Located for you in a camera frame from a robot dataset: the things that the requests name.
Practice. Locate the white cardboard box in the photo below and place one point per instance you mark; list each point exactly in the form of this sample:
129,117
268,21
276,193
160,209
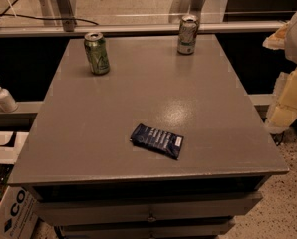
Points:
17,220

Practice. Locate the grey drawer cabinet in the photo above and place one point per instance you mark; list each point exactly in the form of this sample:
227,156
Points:
93,183

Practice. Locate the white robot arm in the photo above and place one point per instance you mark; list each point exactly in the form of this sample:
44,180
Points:
291,48

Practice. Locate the white pump bottle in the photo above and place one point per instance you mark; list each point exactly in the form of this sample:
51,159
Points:
7,102

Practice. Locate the metal frame post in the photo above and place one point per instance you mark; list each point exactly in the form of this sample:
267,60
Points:
67,13

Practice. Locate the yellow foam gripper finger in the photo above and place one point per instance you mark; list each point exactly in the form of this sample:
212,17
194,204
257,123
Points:
277,40
282,112

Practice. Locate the dark blue rxbar wrapper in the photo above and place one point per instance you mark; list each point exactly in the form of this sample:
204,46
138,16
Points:
166,143

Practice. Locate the white green 7up can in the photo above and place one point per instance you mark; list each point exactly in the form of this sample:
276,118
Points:
188,29

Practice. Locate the green soda can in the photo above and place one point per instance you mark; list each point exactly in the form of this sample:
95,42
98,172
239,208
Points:
95,47

